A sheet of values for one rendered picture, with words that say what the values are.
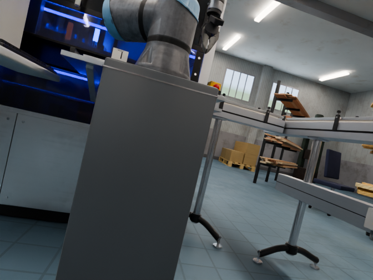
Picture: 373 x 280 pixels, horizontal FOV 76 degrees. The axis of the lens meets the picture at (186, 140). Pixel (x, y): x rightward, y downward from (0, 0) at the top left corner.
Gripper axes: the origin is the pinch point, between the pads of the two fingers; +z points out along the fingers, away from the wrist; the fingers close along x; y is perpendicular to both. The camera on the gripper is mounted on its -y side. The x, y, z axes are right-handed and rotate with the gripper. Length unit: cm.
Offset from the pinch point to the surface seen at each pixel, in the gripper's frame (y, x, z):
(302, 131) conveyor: 21, -82, 23
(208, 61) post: 27.6, -9.9, -4.3
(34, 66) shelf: -11, 67, 31
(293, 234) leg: 11, -86, 89
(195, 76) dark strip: 27.6, -4.3, 6.7
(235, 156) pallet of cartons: 577, -320, 76
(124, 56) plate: 27.4, 38.4, 7.9
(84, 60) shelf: -12, 50, 23
